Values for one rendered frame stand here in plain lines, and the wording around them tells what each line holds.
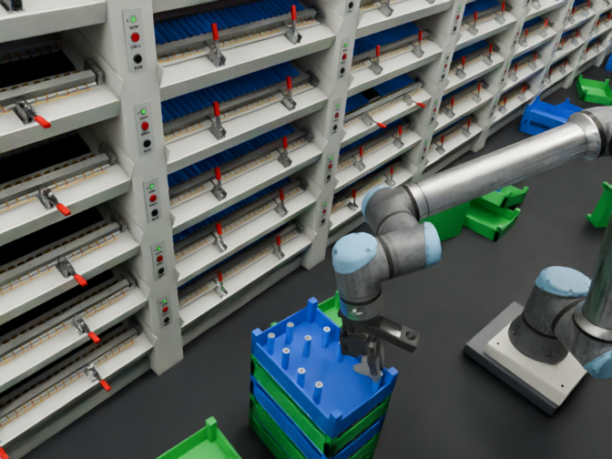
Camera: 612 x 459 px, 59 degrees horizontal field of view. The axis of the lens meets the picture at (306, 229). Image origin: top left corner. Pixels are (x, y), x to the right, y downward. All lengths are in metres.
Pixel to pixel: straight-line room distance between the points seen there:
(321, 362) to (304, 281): 0.71
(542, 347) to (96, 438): 1.33
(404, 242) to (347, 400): 0.43
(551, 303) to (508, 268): 0.63
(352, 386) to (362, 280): 0.36
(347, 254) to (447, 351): 0.95
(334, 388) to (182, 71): 0.81
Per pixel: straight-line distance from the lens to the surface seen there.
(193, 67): 1.30
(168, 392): 1.72
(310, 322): 1.45
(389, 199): 1.18
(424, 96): 2.29
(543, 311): 1.76
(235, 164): 1.58
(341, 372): 1.36
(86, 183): 1.25
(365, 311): 1.11
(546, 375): 1.84
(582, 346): 1.67
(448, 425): 1.74
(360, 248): 1.04
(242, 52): 1.40
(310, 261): 2.06
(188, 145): 1.37
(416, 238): 1.08
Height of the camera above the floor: 1.39
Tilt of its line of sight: 38 degrees down
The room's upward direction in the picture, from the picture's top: 6 degrees clockwise
